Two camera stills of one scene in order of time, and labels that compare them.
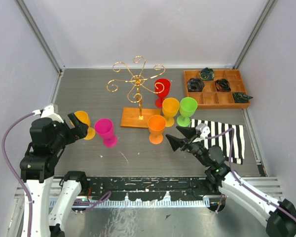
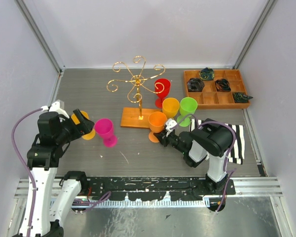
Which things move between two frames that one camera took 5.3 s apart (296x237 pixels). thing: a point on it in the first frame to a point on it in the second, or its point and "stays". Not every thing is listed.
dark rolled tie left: [195, 85] stays
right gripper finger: [175, 143] to [160, 136]
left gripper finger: [81, 129] to [86, 124]
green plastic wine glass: [188, 106] stays
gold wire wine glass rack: [137, 117] stays
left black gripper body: [66, 135] stays
